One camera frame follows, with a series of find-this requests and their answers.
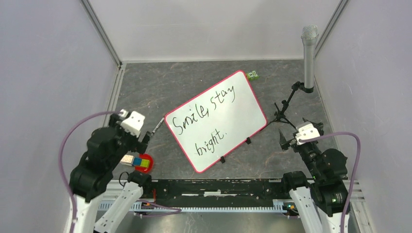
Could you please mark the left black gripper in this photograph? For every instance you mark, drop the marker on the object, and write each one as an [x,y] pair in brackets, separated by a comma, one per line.
[138,144]

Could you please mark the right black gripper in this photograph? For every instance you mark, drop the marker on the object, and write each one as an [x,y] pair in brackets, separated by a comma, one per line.
[284,143]

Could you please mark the whiteboard marker pen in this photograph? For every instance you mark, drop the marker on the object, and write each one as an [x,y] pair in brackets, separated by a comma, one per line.
[157,126]

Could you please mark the pink framed whiteboard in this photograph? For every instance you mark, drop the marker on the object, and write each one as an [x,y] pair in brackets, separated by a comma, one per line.
[215,122]

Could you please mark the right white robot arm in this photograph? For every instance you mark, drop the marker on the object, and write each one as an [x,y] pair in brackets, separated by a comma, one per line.
[321,205]

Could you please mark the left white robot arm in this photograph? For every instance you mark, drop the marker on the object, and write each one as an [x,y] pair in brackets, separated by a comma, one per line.
[89,179]

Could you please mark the red bowl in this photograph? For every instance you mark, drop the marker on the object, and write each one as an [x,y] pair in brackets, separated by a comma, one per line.
[145,156]

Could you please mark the colourful block toy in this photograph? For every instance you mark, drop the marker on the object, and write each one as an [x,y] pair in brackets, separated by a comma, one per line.
[141,163]

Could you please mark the cream lego brick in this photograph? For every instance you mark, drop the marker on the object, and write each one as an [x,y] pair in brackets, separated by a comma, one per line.
[127,160]

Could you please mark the green number dice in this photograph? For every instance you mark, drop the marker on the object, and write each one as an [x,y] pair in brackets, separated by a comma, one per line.
[252,75]

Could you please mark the silver microphone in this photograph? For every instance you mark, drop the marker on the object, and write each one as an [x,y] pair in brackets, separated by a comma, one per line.
[309,37]

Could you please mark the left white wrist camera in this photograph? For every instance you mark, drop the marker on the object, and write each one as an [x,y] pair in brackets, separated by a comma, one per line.
[132,122]

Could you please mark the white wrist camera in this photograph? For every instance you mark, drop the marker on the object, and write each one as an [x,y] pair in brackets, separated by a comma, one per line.
[306,131]
[132,122]

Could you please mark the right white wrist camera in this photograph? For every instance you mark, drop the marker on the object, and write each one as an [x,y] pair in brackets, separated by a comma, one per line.
[306,131]

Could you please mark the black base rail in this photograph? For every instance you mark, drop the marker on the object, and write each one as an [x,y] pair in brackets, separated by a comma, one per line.
[226,193]

